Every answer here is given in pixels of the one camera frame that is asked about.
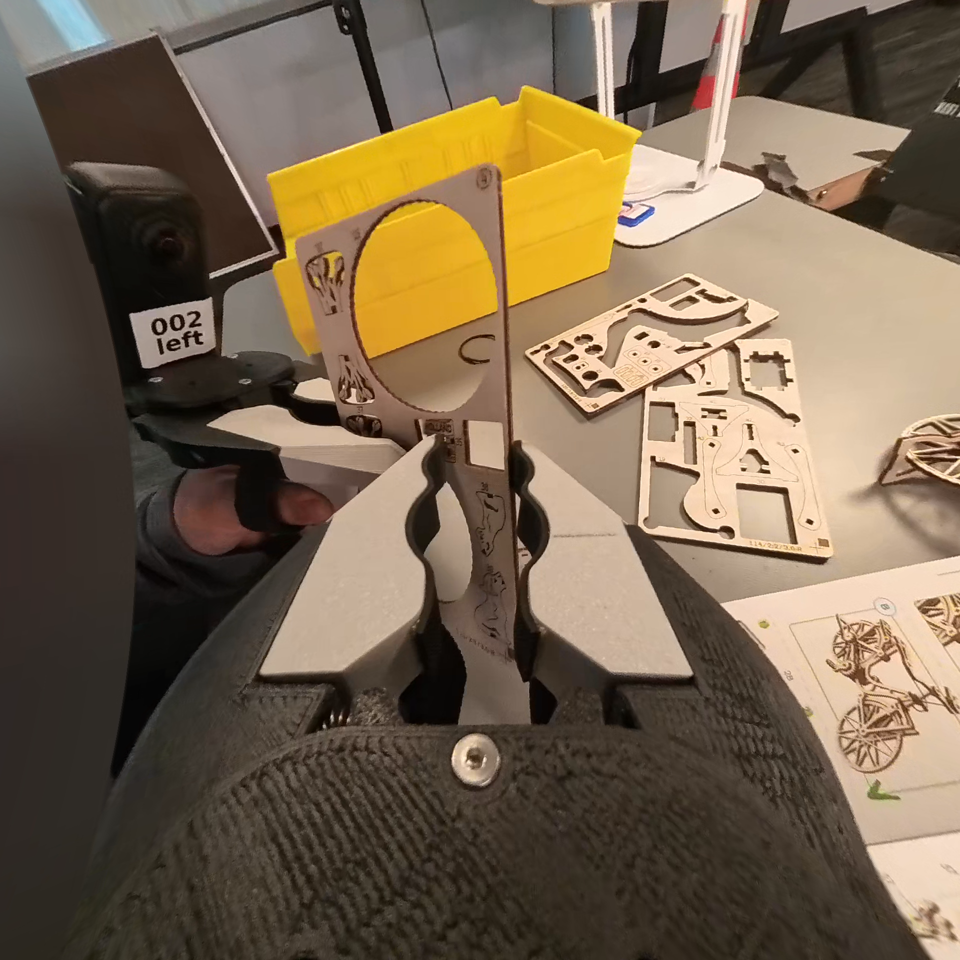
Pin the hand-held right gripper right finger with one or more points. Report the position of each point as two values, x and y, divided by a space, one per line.
600 600

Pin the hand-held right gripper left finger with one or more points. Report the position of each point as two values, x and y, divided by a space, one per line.
352 585

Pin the white stand with base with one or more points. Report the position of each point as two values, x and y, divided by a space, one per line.
720 202

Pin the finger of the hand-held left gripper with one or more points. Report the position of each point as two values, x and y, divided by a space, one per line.
315 388
322 450

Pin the small blue card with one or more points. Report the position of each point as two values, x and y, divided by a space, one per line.
637 214

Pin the wooden spoked wheel assembly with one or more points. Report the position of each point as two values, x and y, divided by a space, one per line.
922 435

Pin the red white striped cone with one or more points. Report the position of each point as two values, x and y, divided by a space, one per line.
709 75

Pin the brown panel board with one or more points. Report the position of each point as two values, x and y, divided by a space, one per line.
135 127

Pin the paper instruction booklet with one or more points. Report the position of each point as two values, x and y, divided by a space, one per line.
900 810

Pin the person's left forearm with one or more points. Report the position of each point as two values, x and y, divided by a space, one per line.
195 607

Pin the wooden sheet with curved cutouts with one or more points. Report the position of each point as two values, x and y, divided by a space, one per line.
626 375

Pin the wooden sheet with round holes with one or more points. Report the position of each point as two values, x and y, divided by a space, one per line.
328 337

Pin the person's left hand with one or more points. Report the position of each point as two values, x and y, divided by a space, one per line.
202 517

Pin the wooden sheet with square cutouts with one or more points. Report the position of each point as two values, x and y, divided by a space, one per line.
679 495

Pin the black metal frame leg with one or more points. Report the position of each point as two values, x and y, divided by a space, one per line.
367 67

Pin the yellow plastic bin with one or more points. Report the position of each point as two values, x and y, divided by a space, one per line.
570 225

